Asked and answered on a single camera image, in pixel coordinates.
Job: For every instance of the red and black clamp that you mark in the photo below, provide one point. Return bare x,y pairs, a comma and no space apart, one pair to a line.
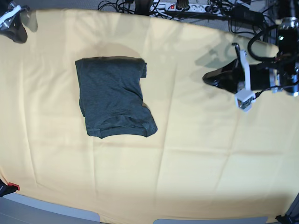
8,188

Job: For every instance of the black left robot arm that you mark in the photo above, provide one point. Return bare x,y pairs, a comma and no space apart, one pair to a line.
286,62

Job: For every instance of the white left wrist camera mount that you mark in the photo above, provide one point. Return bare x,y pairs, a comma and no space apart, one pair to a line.
244,96

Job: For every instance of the black power adapter brick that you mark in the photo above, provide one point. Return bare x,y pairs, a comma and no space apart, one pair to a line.
248,16

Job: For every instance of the yellow table cloth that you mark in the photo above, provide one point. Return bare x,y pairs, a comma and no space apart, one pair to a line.
207,160

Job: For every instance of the black table clamp right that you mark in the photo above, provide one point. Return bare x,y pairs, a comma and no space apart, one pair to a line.
287,219

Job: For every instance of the dark green long-sleeve shirt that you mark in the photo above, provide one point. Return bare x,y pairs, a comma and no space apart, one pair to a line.
110,96

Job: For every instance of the white power strip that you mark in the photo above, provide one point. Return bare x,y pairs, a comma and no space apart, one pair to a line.
171,9

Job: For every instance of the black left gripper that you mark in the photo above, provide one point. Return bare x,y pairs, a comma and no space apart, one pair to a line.
230,77

